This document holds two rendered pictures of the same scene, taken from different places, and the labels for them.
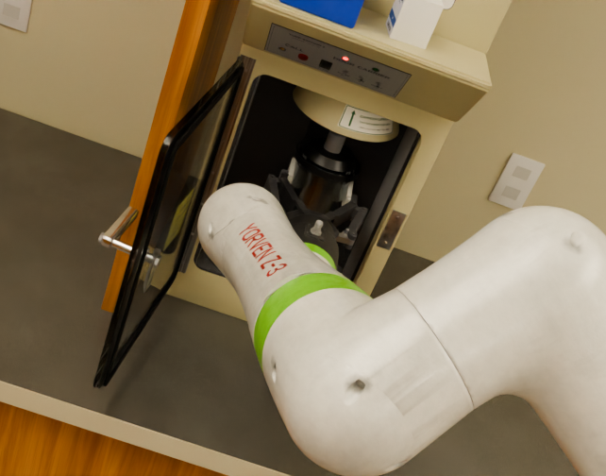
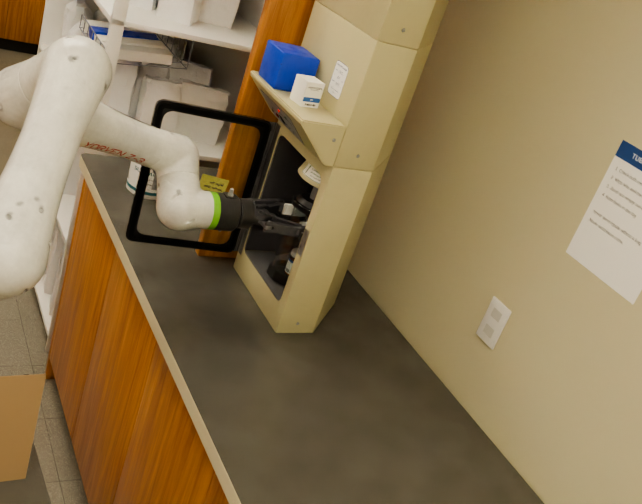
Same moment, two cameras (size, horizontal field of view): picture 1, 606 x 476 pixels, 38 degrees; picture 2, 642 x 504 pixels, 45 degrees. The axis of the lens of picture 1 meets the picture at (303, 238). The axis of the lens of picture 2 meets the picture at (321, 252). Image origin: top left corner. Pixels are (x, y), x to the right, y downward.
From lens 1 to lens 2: 171 cm
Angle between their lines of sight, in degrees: 53
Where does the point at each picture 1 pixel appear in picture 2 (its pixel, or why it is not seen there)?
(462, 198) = (463, 328)
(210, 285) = (246, 266)
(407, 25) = (295, 91)
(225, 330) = (234, 288)
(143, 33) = not seen: hidden behind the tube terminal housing
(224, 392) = (188, 292)
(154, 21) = not seen: hidden behind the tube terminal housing
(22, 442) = (120, 282)
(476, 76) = (302, 116)
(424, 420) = (4, 85)
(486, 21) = (349, 107)
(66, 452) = (126, 293)
